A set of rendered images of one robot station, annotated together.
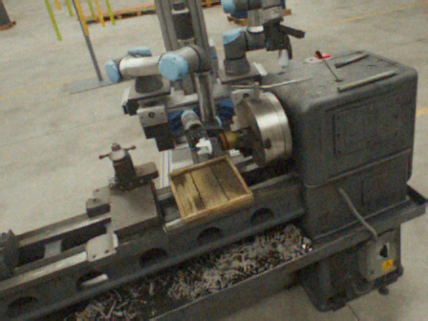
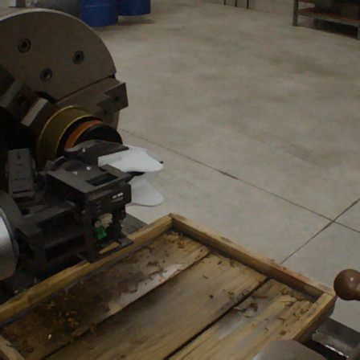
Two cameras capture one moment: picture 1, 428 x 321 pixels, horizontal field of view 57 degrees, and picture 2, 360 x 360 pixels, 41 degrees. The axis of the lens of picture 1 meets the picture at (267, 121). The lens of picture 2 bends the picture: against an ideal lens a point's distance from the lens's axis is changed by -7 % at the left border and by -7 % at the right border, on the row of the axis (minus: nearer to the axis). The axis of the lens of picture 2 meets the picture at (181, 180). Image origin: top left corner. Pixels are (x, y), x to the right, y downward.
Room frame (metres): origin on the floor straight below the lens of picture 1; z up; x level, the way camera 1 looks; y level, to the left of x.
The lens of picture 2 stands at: (1.61, 0.72, 1.33)
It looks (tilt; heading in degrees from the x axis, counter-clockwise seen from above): 28 degrees down; 242
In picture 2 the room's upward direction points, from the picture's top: straight up
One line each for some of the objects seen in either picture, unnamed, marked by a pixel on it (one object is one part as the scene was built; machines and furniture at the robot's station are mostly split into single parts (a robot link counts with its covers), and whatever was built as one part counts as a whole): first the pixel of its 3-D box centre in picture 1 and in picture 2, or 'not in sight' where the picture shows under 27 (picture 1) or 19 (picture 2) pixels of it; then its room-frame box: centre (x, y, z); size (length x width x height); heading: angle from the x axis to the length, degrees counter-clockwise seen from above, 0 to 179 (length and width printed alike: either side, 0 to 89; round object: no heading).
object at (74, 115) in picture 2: (229, 139); (75, 145); (1.47, 0.17, 1.08); 0.09 x 0.09 x 0.09; 20
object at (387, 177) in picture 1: (341, 210); not in sight; (1.67, -0.34, 0.43); 0.60 x 0.48 x 0.86; 110
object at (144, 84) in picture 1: (147, 79); not in sight; (2.02, 0.62, 1.21); 0.15 x 0.15 x 0.10
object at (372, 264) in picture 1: (372, 246); not in sight; (1.41, -0.43, 0.41); 0.34 x 0.17 x 0.82; 110
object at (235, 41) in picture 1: (234, 42); not in sight; (2.10, 0.12, 1.33); 0.13 x 0.12 x 0.14; 97
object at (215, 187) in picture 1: (207, 186); (159, 322); (1.42, 0.30, 0.89); 0.36 x 0.30 x 0.04; 20
